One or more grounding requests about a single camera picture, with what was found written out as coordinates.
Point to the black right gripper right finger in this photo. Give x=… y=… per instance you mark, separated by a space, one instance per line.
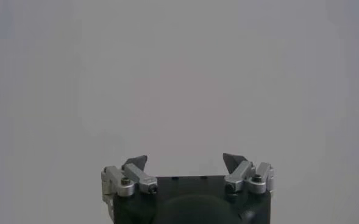
x=243 y=173

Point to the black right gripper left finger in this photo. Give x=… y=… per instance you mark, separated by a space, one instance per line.
x=136 y=175

